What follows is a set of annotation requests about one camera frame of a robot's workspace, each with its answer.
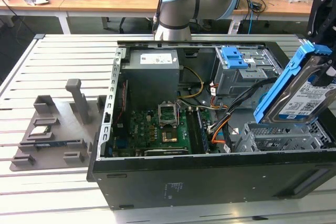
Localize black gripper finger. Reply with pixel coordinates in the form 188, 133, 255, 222
313, 31, 336, 88
306, 0, 333, 47

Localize hard disk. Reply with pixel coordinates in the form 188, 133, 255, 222
253, 38, 336, 125

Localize metal disk bay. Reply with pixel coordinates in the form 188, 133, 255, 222
234, 121, 329, 153

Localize blue drive latch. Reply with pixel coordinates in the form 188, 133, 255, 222
220, 47, 249, 70

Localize grey metal drive cage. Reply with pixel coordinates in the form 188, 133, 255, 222
212, 46, 286, 104

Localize installed RAM stick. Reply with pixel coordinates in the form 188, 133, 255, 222
196, 109, 211, 154

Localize black RAM slot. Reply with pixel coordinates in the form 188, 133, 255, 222
186, 108, 201, 155

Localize black PC case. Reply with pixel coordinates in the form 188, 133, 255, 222
86, 39, 336, 210

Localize metal socket cover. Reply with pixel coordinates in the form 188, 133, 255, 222
157, 100, 180, 128

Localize CPU socket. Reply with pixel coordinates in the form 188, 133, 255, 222
160, 129, 179, 144

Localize grey power supply unit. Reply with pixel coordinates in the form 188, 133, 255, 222
121, 49, 181, 104

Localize green motherboard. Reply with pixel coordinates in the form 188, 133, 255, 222
112, 100, 211, 157

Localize grey parts rack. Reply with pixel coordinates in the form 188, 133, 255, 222
9, 78, 108, 173

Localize RAM stick with blue label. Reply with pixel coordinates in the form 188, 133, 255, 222
33, 141, 69, 150

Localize silver CPU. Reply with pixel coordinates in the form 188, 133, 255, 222
28, 125, 51, 137

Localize black cable bundle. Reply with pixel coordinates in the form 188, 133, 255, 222
209, 80, 277, 131

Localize yellow wires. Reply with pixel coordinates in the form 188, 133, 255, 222
178, 65, 204, 99

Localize orange wire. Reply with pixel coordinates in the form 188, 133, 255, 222
211, 113, 232, 145

